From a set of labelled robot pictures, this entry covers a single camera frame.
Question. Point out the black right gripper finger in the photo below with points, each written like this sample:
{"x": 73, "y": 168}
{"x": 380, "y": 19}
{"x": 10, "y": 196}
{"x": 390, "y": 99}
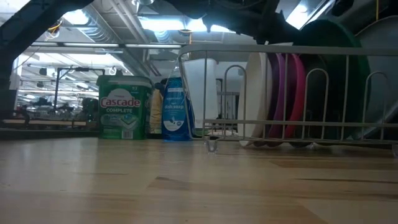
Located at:
{"x": 192, "y": 7}

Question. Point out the white plate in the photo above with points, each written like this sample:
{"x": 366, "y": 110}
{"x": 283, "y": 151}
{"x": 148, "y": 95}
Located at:
{"x": 253, "y": 93}

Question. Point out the purple plate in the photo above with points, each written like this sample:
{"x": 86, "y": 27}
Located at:
{"x": 278, "y": 93}

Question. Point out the pink plate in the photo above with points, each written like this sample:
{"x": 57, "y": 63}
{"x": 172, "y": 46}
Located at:
{"x": 295, "y": 93}

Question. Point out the green plate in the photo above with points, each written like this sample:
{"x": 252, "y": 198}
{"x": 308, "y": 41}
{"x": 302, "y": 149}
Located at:
{"x": 335, "y": 93}

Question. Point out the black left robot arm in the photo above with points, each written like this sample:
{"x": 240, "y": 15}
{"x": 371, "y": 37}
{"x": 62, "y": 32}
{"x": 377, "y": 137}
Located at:
{"x": 18, "y": 28}

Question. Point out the blue dish soap bottle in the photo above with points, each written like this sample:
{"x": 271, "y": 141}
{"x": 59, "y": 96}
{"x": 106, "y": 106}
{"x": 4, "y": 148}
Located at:
{"x": 174, "y": 109}

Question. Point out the green Cascade detergent tub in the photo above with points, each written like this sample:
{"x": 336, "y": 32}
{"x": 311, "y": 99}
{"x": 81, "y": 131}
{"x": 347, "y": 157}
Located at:
{"x": 124, "y": 105}

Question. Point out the grey plate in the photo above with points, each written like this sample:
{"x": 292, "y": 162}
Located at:
{"x": 379, "y": 77}

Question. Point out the black equipment stand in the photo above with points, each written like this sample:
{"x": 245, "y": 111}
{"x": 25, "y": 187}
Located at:
{"x": 57, "y": 84}

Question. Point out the light wooden desk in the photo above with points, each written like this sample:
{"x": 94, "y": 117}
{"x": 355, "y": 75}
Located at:
{"x": 46, "y": 123}

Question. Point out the black metal frame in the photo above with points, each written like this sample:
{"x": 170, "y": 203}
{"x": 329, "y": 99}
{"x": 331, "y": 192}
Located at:
{"x": 46, "y": 133}

